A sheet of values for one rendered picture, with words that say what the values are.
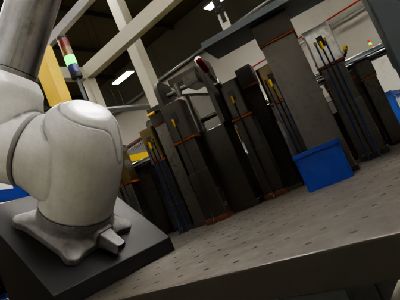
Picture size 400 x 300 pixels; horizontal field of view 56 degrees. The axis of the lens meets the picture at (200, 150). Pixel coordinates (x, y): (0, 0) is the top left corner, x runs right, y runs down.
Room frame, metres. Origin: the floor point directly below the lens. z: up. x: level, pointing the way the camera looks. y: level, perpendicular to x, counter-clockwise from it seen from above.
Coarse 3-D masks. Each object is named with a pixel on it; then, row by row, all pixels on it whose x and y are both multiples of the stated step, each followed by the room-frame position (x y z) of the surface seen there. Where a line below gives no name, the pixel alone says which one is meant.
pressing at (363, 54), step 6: (372, 48) 1.14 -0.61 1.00; (378, 48) 1.13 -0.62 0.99; (384, 48) 1.23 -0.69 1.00; (360, 54) 1.15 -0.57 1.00; (366, 54) 1.15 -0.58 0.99; (372, 54) 1.24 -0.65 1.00; (378, 54) 1.29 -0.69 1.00; (384, 54) 1.30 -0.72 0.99; (348, 60) 1.16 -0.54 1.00; (354, 60) 1.16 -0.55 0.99; (372, 60) 1.31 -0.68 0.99; (348, 66) 1.27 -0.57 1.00; (318, 78) 1.27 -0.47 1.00; (318, 84) 1.37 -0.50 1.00; (234, 126) 1.50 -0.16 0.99; (138, 162) 1.43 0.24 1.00; (144, 162) 1.52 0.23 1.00
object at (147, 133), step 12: (144, 132) 1.27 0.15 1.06; (156, 132) 1.27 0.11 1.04; (144, 144) 1.28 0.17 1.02; (156, 144) 1.26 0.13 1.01; (156, 156) 1.27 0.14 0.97; (156, 168) 1.27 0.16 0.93; (168, 168) 1.27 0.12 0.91; (168, 180) 1.26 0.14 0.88; (168, 192) 1.28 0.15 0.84; (180, 192) 1.28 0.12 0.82; (180, 204) 1.27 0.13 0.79; (180, 216) 1.27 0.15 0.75; (180, 228) 1.27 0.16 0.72; (192, 228) 1.26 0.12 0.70
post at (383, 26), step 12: (372, 0) 0.88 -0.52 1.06; (384, 0) 0.87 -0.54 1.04; (396, 0) 0.86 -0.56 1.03; (372, 12) 0.89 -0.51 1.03; (384, 12) 0.87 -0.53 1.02; (396, 12) 0.87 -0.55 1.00; (384, 24) 0.88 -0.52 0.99; (396, 24) 0.87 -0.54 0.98; (384, 36) 0.89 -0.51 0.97; (396, 36) 0.87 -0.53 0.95; (396, 48) 0.88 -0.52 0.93; (396, 60) 0.89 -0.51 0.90
